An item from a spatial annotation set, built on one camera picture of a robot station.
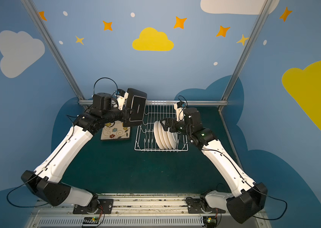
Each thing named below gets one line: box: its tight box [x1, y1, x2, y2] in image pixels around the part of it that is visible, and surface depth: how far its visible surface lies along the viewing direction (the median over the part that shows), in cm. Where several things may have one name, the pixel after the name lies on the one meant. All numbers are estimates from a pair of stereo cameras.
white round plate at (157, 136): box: [153, 120, 165, 150], surface depth 88 cm
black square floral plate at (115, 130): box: [100, 120, 131, 141], surface depth 104 cm
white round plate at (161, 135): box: [158, 120, 169, 150], surface depth 87 cm
